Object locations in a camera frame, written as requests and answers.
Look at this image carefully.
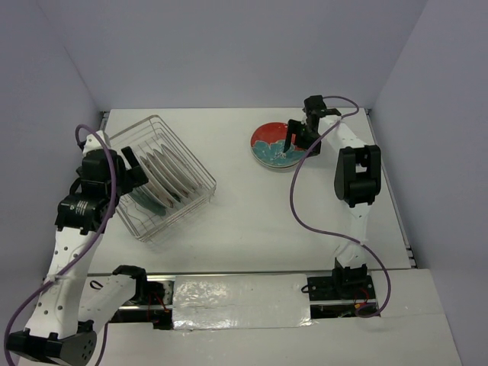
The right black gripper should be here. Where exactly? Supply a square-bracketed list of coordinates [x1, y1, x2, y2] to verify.
[284, 119, 322, 159]

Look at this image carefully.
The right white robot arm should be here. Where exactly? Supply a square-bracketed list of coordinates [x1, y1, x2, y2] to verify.
[283, 95, 381, 298]

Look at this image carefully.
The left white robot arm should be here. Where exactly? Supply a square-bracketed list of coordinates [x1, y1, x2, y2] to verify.
[4, 146, 149, 365]

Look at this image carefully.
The teal green plate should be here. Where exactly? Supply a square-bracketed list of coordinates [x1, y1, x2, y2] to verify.
[129, 190, 166, 217]

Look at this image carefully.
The silver foil sheet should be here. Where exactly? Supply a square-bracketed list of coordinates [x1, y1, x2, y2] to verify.
[172, 274, 312, 330]

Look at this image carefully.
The wire dish rack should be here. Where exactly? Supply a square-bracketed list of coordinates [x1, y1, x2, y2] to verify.
[101, 113, 217, 242]

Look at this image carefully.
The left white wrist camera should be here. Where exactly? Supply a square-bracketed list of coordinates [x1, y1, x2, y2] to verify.
[81, 130, 111, 156]

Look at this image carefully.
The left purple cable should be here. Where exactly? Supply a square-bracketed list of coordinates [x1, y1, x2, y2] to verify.
[0, 124, 119, 366]

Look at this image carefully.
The metal base rail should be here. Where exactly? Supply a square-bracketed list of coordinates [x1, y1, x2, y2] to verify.
[85, 268, 382, 329]

